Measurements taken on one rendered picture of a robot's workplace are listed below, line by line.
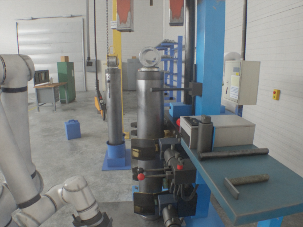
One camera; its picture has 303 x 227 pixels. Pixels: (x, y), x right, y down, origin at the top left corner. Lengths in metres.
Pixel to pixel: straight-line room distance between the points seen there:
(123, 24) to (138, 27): 10.81
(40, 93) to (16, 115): 6.49
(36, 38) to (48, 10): 1.82
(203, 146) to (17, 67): 0.91
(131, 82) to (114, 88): 8.89
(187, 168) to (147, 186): 0.75
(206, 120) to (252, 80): 0.99
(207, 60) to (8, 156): 1.31
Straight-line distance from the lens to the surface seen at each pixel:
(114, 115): 2.79
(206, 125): 0.99
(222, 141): 1.16
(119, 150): 2.96
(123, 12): 1.53
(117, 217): 1.99
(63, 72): 8.61
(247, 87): 1.87
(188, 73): 1.66
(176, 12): 1.47
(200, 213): 2.01
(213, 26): 1.53
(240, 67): 1.83
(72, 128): 4.33
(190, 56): 1.66
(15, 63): 0.89
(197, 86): 1.47
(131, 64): 11.56
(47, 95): 7.31
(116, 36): 4.03
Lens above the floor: 1.51
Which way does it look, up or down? 14 degrees down
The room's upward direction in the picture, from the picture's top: straight up
